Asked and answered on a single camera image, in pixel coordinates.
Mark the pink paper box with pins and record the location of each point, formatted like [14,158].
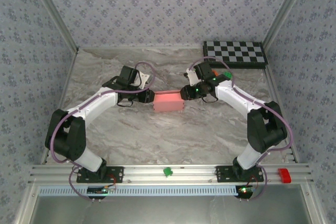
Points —
[168,102]

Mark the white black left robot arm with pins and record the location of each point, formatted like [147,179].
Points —
[97,103]

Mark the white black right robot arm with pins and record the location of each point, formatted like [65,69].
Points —
[231,93]

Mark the green toy brick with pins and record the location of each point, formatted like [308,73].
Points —
[228,75]

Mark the black grey chessboard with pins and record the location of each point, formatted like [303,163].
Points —
[244,51]

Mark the small green clip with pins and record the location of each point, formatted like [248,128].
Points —
[167,171]

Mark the left circuit board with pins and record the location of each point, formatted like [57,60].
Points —
[97,190]

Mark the circuit board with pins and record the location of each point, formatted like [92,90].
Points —
[97,190]
[245,190]

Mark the right circuit board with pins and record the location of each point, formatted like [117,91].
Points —
[245,190]

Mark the red plastic block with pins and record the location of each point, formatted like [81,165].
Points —
[284,175]

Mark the aluminium side rail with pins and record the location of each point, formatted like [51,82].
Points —
[278,87]
[63,95]

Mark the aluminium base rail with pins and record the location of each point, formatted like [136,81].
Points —
[147,174]

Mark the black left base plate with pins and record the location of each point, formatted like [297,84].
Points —
[115,174]

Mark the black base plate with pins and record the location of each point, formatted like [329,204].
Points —
[115,174]
[223,174]

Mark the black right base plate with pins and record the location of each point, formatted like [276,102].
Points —
[223,174]

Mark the aluminium frame post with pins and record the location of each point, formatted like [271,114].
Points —
[286,11]
[52,11]

